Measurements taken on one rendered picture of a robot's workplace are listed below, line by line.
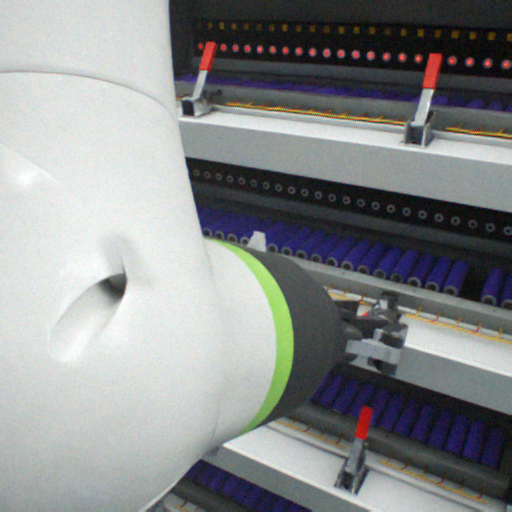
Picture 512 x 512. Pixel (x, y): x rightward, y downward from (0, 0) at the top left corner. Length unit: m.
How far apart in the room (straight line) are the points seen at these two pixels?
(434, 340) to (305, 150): 0.23
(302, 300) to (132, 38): 0.13
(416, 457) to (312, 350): 0.43
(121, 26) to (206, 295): 0.08
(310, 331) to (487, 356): 0.33
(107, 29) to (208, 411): 0.11
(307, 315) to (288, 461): 0.43
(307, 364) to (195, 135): 0.44
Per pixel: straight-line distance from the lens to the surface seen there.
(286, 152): 0.59
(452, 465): 0.66
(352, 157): 0.56
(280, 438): 0.69
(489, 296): 0.62
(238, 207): 0.79
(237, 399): 0.19
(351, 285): 0.61
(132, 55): 0.17
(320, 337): 0.26
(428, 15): 0.77
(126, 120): 0.16
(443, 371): 0.56
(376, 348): 0.34
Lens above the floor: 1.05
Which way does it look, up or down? 11 degrees down
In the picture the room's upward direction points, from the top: 8 degrees clockwise
